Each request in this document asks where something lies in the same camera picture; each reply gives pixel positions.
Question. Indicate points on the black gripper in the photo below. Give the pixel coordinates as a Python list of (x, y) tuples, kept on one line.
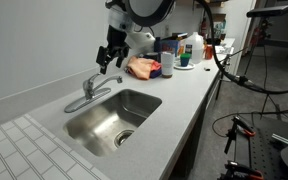
[(116, 40)]

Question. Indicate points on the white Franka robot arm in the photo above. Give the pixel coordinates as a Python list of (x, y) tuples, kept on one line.
[(147, 11)]

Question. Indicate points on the orange cloth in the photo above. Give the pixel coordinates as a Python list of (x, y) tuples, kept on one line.
[(140, 67)]

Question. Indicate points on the black cup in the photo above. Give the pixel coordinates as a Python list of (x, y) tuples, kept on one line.
[(151, 56)]

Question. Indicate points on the red cloth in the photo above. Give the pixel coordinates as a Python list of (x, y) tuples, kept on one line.
[(156, 66)]

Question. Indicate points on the blue cloth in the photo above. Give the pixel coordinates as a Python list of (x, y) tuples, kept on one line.
[(156, 73)]

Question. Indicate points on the blue cardboard box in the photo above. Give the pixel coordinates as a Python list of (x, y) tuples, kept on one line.
[(168, 46)]

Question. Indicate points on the stainless steel sink basin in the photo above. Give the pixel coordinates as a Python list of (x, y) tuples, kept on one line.
[(117, 113)]

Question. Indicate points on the green cup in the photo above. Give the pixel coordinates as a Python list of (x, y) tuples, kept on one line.
[(185, 60)]

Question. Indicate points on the white plate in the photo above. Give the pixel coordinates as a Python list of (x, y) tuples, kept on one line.
[(190, 66)]

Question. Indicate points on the white plastic gallon jug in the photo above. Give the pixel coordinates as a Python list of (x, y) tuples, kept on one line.
[(194, 46)]

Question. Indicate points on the round metal sink drain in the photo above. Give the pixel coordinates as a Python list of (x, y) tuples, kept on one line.
[(123, 137)]

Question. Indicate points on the small black counter item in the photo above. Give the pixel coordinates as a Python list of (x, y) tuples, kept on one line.
[(207, 69)]

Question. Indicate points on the red fire extinguisher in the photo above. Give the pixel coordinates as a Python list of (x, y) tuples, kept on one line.
[(203, 25)]

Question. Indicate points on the orange can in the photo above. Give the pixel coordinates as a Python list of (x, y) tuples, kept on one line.
[(209, 52)]

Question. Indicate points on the colourful printed box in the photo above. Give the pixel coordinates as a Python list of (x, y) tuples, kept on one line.
[(219, 28)]

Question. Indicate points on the thin black tripod stand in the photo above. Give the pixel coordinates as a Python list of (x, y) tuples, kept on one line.
[(221, 76)]

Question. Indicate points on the black perforated breadboard table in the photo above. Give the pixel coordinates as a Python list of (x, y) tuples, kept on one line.
[(260, 153)]

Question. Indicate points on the short silver aluminium bar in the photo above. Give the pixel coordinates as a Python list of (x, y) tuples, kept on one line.
[(282, 139)]

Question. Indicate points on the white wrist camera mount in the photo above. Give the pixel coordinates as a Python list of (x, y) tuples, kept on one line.
[(140, 40)]

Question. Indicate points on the chrome faucet with base plate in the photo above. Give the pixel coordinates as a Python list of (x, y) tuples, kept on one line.
[(88, 100)]

